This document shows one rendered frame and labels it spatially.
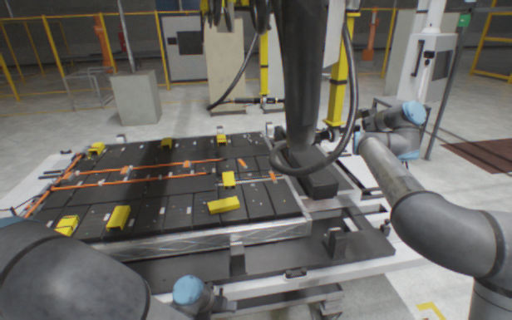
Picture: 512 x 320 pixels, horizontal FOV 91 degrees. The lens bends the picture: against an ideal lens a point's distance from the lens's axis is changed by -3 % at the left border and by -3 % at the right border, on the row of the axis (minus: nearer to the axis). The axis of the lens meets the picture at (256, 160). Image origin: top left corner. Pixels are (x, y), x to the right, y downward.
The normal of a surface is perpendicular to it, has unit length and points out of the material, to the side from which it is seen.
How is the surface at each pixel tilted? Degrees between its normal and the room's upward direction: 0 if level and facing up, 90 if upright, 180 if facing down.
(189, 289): 19
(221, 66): 90
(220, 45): 90
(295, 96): 106
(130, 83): 90
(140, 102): 90
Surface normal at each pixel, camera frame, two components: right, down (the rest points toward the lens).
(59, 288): 0.39, -0.37
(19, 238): 0.01, -0.91
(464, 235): -0.52, -0.33
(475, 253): -0.46, 0.08
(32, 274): 0.17, -0.52
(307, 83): 0.22, 0.60
